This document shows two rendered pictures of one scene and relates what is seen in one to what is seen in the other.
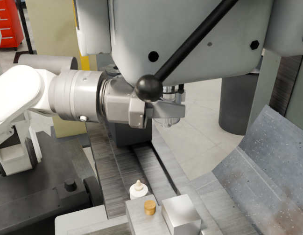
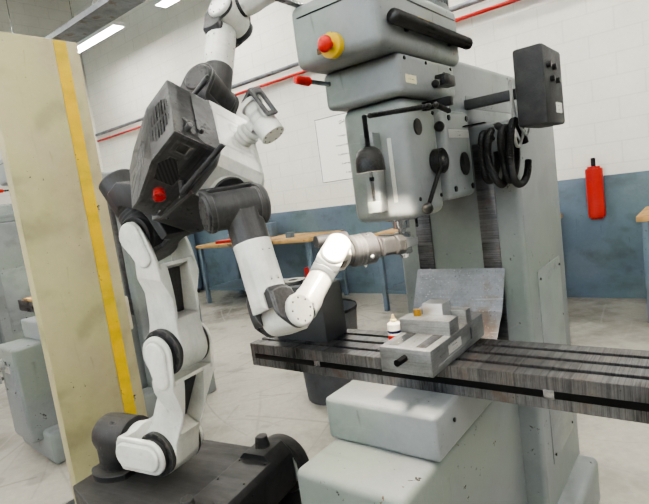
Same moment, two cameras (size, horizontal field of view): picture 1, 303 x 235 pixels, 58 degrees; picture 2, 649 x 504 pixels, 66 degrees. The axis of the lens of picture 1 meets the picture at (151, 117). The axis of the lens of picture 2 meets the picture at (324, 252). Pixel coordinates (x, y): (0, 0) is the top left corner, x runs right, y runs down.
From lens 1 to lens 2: 1.18 m
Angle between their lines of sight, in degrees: 40
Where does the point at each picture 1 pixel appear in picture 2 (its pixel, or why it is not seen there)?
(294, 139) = (450, 276)
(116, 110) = (389, 245)
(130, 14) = (411, 184)
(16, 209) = (220, 488)
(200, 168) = not seen: hidden behind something
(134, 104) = (399, 237)
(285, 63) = (420, 233)
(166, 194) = not seen: hidden behind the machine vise
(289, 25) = (449, 185)
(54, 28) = (76, 319)
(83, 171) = not seen: hidden behind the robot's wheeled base
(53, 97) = (356, 246)
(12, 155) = (186, 427)
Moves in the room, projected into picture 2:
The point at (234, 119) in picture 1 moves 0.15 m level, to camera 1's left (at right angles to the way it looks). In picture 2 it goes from (332, 382) to (313, 390)
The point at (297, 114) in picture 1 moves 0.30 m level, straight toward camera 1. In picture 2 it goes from (443, 261) to (470, 274)
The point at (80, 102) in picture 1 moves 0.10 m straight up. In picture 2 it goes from (371, 245) to (367, 208)
